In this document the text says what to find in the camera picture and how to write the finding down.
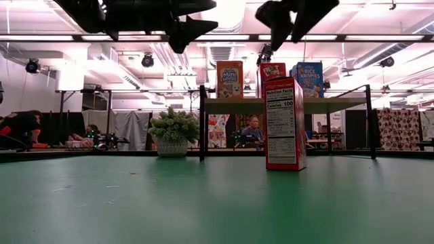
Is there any grey hanging cloth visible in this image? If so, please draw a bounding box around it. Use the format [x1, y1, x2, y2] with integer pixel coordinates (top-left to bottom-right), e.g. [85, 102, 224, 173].
[81, 109, 153, 152]

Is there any black partition panel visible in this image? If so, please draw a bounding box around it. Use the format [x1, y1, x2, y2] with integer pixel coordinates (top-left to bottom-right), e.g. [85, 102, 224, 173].
[43, 110, 85, 147]
[344, 108, 378, 150]

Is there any light patterned cloth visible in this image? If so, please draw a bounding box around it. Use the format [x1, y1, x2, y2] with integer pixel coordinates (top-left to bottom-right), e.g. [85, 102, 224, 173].
[420, 110, 434, 142]

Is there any green plant in patterned pot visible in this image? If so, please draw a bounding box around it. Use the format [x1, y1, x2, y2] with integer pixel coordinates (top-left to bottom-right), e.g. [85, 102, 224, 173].
[148, 106, 201, 158]

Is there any person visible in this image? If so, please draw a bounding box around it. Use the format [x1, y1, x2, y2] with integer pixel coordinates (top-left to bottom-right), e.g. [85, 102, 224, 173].
[241, 114, 267, 149]
[0, 109, 45, 150]
[66, 123, 102, 149]

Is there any brown white patterned cloth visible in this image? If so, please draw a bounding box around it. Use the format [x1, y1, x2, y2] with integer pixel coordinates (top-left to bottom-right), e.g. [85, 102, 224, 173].
[376, 107, 422, 152]

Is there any white red patterned cloth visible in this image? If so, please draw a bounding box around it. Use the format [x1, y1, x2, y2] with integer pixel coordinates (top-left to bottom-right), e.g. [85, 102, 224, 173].
[208, 114, 231, 149]

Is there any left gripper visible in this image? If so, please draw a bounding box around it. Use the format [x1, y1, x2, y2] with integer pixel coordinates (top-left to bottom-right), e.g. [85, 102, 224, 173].
[105, 0, 219, 55]

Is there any Froot Loops cereal box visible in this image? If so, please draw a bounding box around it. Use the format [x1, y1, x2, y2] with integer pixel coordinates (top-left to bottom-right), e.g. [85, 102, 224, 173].
[256, 62, 288, 99]
[263, 77, 308, 171]

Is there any wooden shelf with black legs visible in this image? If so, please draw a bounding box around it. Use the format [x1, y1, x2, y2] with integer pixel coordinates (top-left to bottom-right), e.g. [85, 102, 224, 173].
[199, 84, 377, 162]

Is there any orange patterned cloth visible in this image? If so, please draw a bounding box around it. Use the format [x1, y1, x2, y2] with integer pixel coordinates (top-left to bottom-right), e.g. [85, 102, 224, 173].
[235, 114, 265, 136]

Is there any linear ceiling light strip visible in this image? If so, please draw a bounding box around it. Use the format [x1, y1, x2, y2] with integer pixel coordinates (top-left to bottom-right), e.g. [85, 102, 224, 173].
[0, 33, 434, 43]

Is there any Rice Krispies cereal box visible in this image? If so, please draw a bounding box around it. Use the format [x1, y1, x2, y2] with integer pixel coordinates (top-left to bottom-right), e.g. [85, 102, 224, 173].
[290, 61, 325, 99]

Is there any Frosted Mini Wheats cereal box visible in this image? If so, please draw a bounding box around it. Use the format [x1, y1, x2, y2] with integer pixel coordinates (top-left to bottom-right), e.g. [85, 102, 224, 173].
[216, 60, 244, 100]

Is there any green table mat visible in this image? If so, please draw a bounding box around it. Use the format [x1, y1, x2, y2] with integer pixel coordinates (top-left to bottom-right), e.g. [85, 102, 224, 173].
[0, 155, 434, 244]

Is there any silver ceiling air duct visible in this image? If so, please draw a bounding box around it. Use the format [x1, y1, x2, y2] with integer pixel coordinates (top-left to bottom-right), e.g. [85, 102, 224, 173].
[199, 0, 248, 68]

